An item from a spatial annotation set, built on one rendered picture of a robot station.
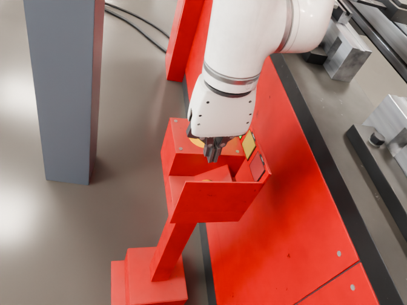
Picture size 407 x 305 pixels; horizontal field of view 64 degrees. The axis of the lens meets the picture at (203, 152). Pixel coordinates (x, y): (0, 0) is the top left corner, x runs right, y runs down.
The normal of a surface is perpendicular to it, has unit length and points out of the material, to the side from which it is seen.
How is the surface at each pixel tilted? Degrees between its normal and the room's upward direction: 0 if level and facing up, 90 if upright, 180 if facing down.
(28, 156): 0
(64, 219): 0
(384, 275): 90
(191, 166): 90
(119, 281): 0
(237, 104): 88
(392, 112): 90
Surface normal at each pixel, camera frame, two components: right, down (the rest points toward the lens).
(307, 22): 0.20, 0.38
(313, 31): 0.24, 0.62
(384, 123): -0.96, -0.09
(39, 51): 0.03, 0.74
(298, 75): 0.27, -0.65
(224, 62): -0.44, 0.61
